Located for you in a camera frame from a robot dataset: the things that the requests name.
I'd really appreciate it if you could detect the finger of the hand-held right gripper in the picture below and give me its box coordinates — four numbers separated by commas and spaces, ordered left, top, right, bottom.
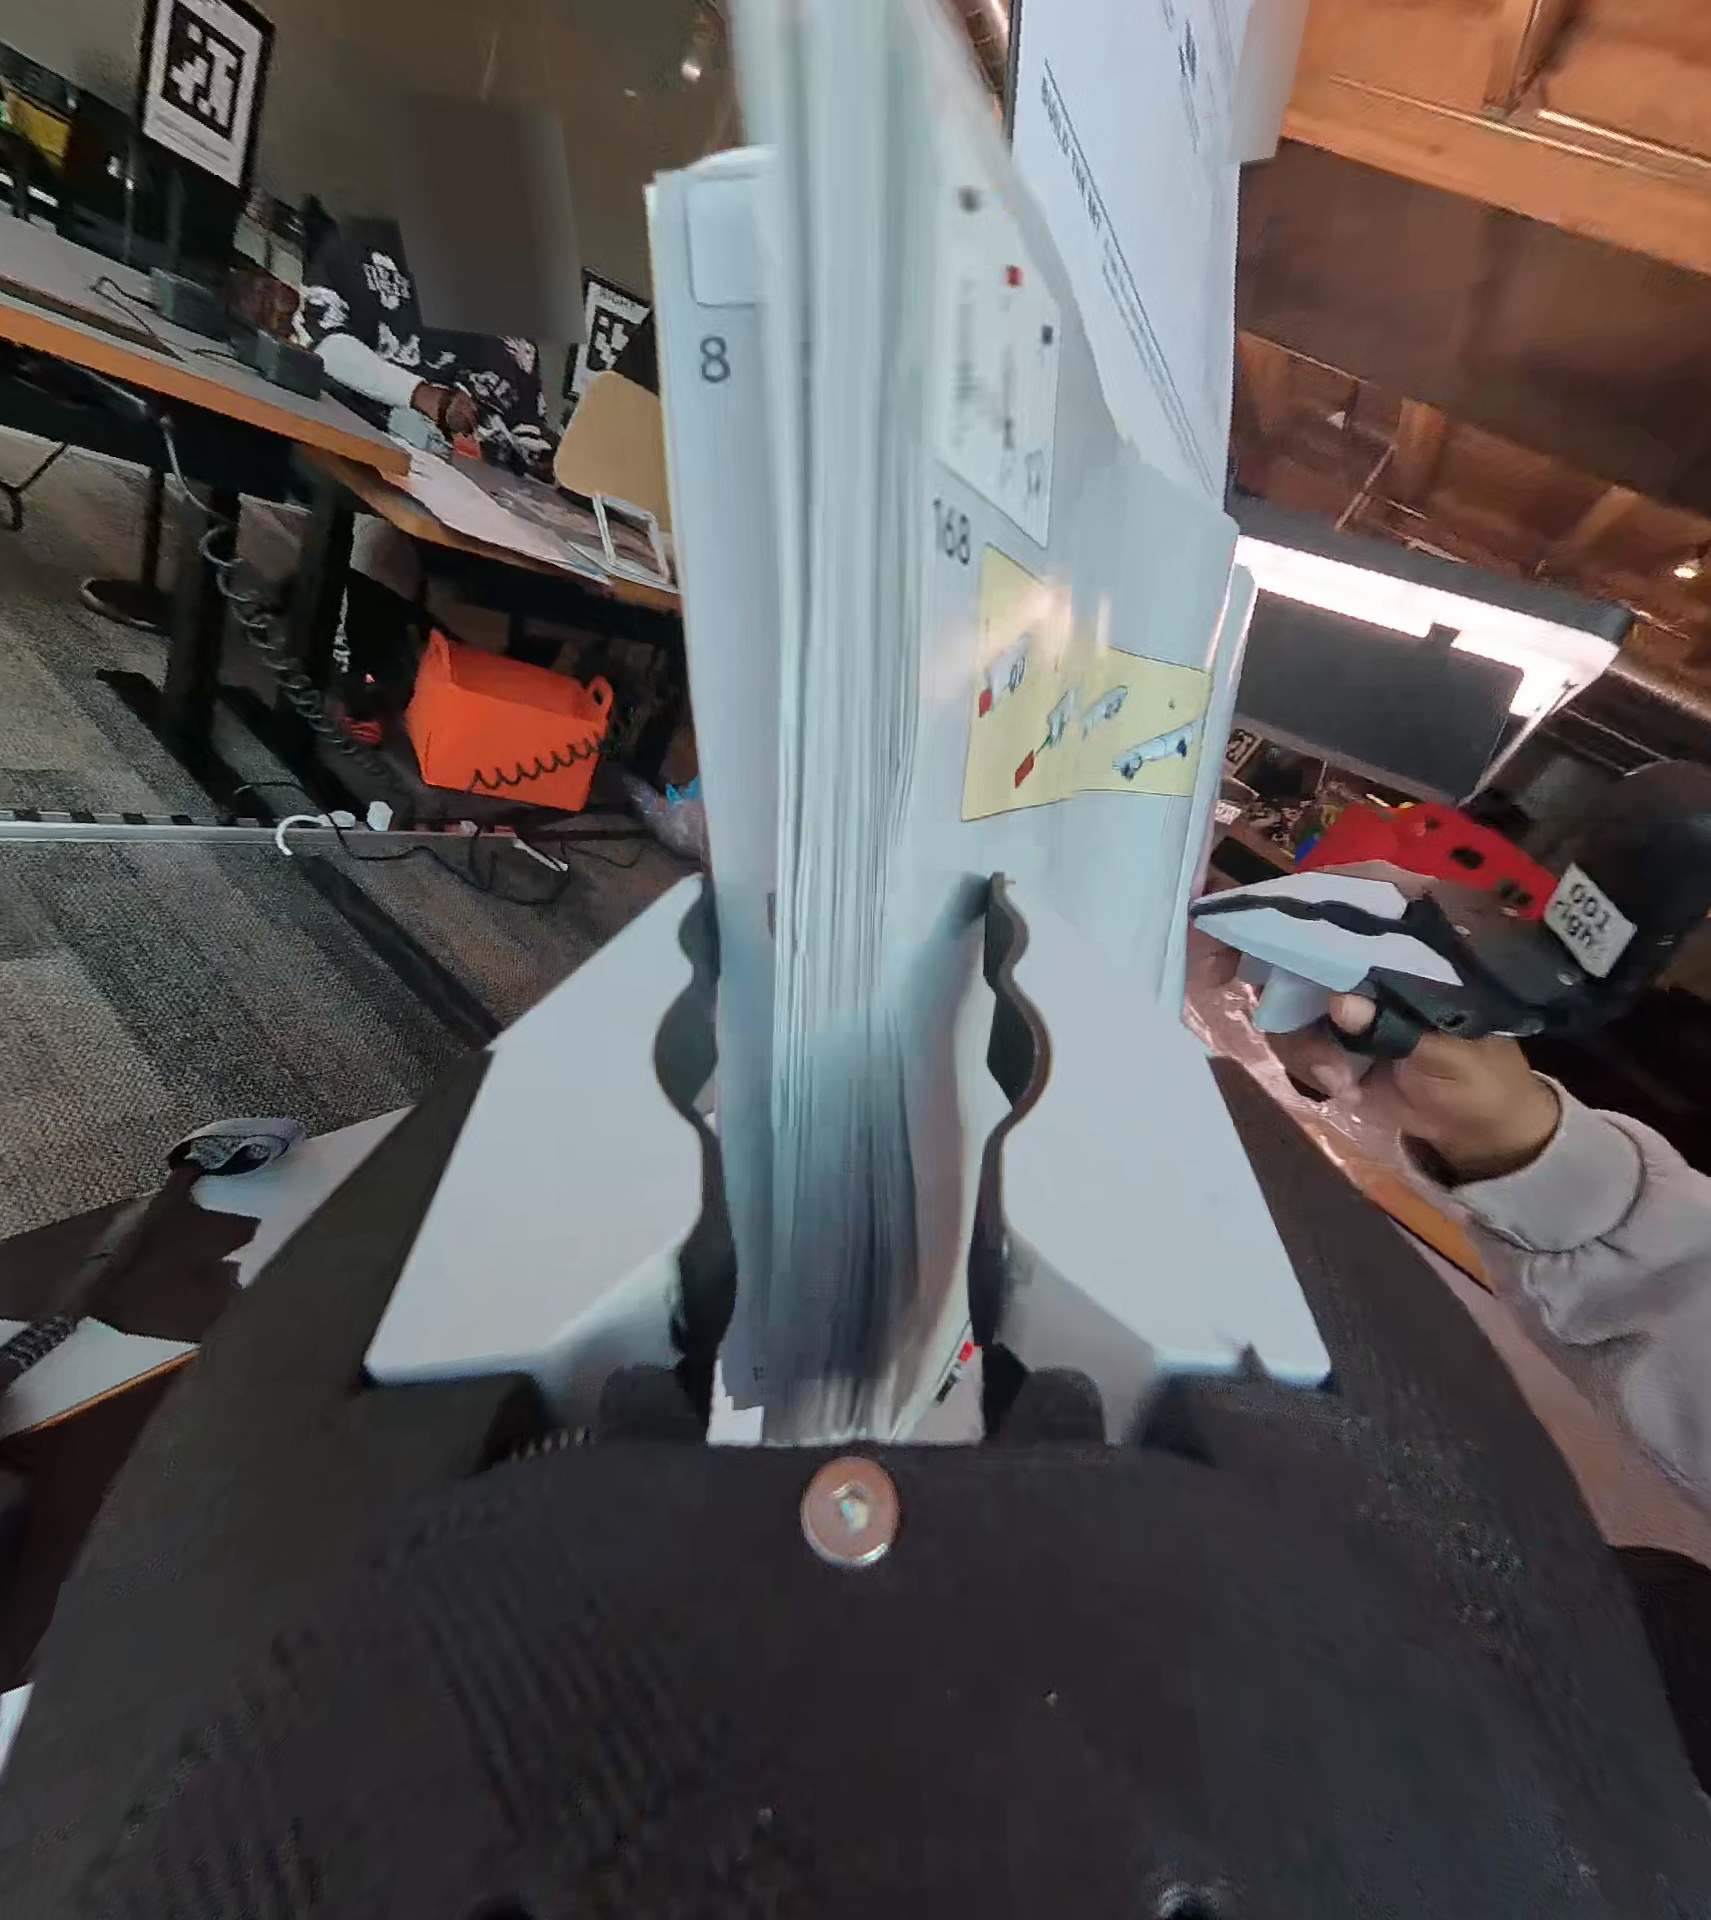
1198, 914, 1466, 1037
1192, 875, 1406, 935

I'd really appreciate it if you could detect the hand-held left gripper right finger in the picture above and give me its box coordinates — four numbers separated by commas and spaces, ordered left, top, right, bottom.
968, 871, 1334, 1445

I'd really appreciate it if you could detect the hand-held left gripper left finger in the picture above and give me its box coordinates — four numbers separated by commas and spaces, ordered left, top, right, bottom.
364, 873, 740, 1412

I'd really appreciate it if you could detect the building instruction booklet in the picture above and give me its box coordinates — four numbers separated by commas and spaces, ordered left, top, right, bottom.
646, 0, 1308, 1449

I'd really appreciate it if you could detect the person's right forearm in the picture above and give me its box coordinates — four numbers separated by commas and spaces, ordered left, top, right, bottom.
1448, 1075, 1711, 1614

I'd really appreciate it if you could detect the person's right hand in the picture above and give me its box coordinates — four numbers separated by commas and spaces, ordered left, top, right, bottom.
1328, 994, 1566, 1190

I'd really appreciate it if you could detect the red paper bag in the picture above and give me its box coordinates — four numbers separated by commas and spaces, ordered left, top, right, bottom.
1306, 801, 1562, 919

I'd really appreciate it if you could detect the dark hanging acoustic panel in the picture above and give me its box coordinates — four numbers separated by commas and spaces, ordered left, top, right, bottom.
1238, 595, 1524, 798

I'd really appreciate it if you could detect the long ceiling light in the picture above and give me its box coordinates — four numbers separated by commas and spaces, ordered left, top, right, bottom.
1238, 532, 1622, 708

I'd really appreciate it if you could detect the orange plastic crate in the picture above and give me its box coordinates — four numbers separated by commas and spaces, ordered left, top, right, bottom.
406, 630, 618, 812

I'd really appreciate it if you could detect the wooden-edged table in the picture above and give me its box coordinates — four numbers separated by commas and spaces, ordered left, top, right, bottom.
300, 445, 684, 609
0, 156, 414, 473

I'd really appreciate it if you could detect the black and white marker sign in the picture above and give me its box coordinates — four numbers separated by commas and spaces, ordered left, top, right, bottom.
137, 0, 272, 189
562, 270, 654, 407

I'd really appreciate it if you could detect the black coiled cable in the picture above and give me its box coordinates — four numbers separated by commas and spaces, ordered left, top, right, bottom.
203, 524, 378, 752

